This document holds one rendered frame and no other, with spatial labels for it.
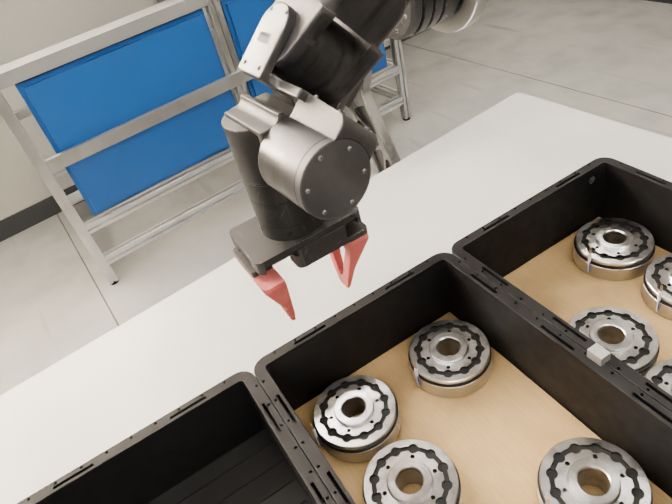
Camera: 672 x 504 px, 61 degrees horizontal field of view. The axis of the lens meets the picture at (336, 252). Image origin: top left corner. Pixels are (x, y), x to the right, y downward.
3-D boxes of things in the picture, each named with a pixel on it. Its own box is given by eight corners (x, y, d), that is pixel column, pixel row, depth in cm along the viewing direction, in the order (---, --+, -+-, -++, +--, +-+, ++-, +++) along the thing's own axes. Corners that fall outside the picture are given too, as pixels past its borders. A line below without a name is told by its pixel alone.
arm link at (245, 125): (267, 76, 45) (204, 105, 43) (313, 96, 40) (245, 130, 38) (289, 151, 49) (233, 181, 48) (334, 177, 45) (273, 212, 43)
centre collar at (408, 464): (377, 480, 61) (376, 477, 60) (413, 452, 62) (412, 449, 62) (407, 515, 57) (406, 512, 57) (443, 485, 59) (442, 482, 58)
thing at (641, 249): (560, 245, 82) (560, 242, 82) (604, 212, 86) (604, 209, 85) (624, 277, 75) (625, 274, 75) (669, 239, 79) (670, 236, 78)
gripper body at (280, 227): (364, 225, 50) (348, 152, 45) (263, 282, 47) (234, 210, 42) (327, 196, 54) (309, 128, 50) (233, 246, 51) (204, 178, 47)
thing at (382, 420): (300, 406, 71) (299, 404, 70) (366, 364, 73) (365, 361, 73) (341, 467, 63) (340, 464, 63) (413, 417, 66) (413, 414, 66)
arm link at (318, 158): (348, 56, 47) (270, -2, 41) (444, 86, 39) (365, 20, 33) (282, 183, 49) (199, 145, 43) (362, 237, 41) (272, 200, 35)
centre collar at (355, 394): (327, 407, 69) (325, 404, 69) (360, 385, 71) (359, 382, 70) (347, 435, 66) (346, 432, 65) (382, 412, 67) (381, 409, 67)
